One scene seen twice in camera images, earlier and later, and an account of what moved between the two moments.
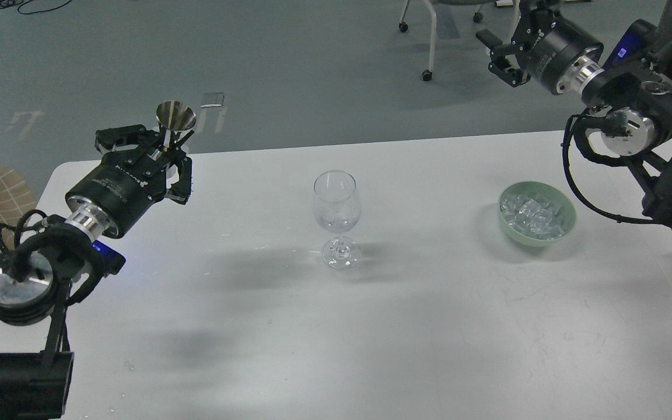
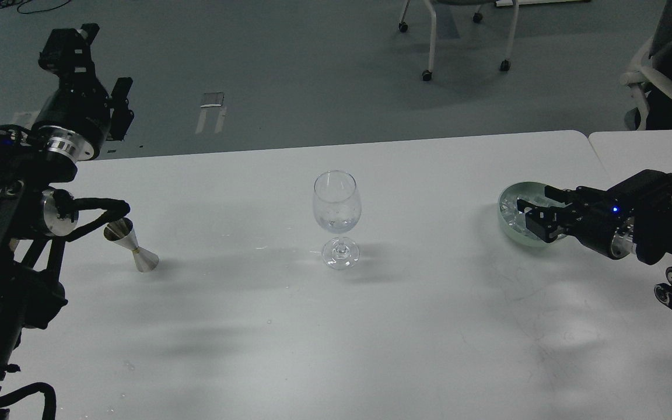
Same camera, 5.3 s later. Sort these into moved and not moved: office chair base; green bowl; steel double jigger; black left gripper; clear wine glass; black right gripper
Moved: black left gripper; steel double jigger; black right gripper
Not moved: office chair base; clear wine glass; green bowl
